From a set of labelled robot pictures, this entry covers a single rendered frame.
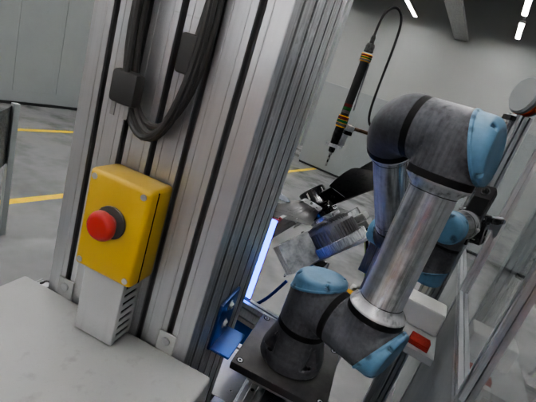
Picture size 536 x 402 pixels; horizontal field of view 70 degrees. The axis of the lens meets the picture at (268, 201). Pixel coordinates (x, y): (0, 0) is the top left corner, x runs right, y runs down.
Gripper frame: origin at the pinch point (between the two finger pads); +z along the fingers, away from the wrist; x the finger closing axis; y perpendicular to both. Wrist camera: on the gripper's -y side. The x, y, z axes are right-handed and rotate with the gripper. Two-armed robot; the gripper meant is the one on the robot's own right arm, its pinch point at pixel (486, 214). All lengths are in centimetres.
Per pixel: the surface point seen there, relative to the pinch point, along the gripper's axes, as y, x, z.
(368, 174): -1.1, -43.7, 7.1
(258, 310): 53, -53, -29
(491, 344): 29.5, 14.4, -17.7
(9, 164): 55, -273, -52
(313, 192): 13, -68, 9
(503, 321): 22.5, 15.0, -17.8
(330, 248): 32, -51, 6
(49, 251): 113, -253, -29
